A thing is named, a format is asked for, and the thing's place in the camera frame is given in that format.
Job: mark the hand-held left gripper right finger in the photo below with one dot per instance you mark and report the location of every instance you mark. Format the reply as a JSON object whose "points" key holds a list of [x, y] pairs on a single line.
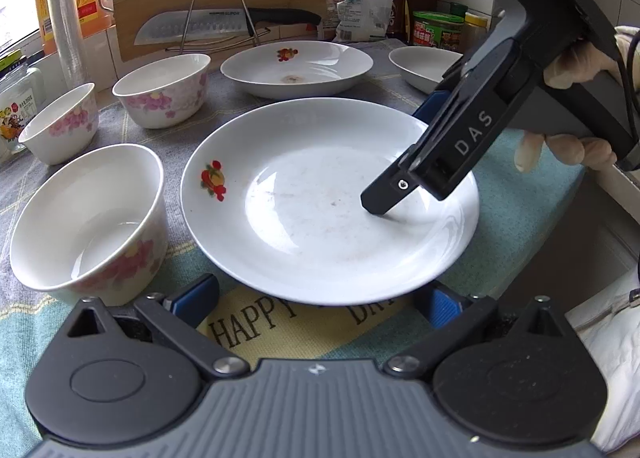
{"points": [[445, 308]]}

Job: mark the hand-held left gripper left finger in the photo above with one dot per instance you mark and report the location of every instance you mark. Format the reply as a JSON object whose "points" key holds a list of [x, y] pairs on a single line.
{"points": [[195, 295]]}

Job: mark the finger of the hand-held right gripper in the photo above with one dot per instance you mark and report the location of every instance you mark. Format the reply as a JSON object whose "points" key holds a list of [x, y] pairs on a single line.
{"points": [[431, 105], [387, 190]]}

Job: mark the plain white bowl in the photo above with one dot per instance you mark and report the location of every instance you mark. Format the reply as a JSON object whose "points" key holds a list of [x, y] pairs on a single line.
{"points": [[420, 65]]}

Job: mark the stained white fruit-print plate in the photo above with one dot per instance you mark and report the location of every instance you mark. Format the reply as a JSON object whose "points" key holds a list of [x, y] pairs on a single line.
{"points": [[320, 67]]}

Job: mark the white pink-flower bowl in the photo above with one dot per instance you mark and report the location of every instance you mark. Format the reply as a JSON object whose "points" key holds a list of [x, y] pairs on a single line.
{"points": [[75, 218], [62, 130], [160, 102]]}

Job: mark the person's right hand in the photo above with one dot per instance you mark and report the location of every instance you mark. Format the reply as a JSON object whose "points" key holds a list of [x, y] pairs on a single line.
{"points": [[590, 57]]}

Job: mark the green-lidded sauce jar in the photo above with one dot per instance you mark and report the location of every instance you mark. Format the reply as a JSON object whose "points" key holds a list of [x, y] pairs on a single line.
{"points": [[435, 30]]}

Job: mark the yellow-capped spice jar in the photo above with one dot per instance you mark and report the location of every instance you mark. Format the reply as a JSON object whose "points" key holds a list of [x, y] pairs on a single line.
{"points": [[475, 32]]}

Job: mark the small green-capped jar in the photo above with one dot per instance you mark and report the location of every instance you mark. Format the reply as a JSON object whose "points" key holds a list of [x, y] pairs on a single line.
{"points": [[457, 7]]}

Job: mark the white seasoning packet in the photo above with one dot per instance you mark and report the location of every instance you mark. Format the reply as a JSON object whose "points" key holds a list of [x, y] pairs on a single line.
{"points": [[367, 12]]}

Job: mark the person's white jacket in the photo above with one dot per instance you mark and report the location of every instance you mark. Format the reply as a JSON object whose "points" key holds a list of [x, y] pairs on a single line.
{"points": [[610, 338]]}

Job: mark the grey plaid cloth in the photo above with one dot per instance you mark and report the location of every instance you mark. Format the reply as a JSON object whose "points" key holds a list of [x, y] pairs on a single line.
{"points": [[235, 105]]}

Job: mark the glass jar with label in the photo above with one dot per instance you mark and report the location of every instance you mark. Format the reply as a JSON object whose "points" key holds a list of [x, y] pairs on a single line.
{"points": [[20, 107]]}

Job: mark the stack of clear plastic cups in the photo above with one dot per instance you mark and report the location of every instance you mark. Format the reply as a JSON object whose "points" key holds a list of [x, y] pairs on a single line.
{"points": [[67, 37]]}

